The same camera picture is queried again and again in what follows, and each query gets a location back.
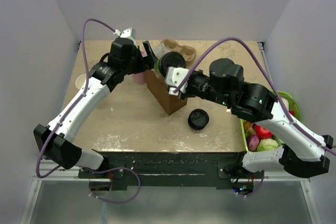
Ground stack of black lids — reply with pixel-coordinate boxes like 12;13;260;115
187;109;209;130

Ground green paper coffee cup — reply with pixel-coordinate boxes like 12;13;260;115
153;59;163;78

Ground brown paper bag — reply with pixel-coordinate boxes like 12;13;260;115
145;44;188;116

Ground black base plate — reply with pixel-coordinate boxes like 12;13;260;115
79;152;262;190

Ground red toy tomato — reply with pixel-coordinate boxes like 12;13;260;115
255;125;273;139

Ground black plastic cup lid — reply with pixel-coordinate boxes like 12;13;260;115
160;51;186;77

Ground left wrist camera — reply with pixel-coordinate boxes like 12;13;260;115
113;27;136;41

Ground purple toy onion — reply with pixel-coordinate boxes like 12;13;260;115
246;134;260;152

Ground green toy cabbage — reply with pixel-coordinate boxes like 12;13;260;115
257;138;279;152

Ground pink plastic tumbler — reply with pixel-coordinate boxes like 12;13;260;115
132;60;146;85

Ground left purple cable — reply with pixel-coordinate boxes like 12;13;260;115
35;18;121;179

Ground stack of paper cups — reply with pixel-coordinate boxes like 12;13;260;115
75;74;87;90

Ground green plastic basket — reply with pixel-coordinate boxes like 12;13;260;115
240;91;300;152

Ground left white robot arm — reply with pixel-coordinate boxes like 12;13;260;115
34;37;156;178

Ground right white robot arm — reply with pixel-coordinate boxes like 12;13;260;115
166;58;333;178

